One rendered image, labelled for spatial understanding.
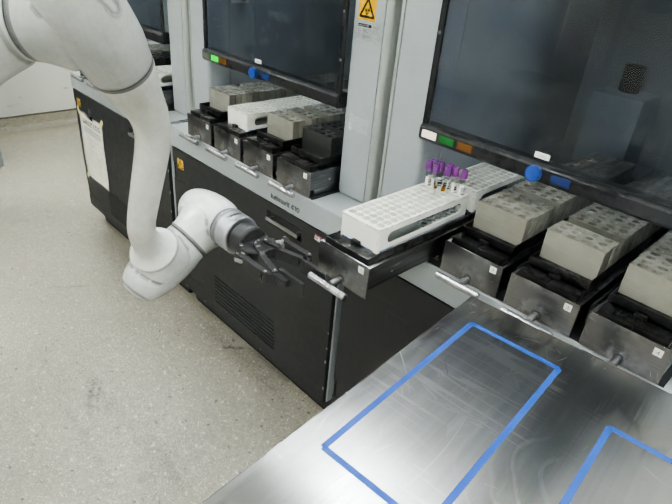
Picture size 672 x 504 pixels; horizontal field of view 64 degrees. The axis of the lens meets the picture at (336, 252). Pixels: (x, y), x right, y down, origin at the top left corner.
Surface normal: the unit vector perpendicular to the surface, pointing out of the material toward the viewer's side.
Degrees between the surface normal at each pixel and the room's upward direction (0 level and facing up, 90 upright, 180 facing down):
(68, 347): 0
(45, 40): 118
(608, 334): 90
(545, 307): 90
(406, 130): 90
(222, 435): 0
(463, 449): 0
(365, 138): 90
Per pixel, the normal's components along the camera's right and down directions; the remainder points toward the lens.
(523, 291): -0.72, 0.29
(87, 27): 0.46, 0.69
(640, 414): 0.08, -0.86
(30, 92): 0.69, 0.41
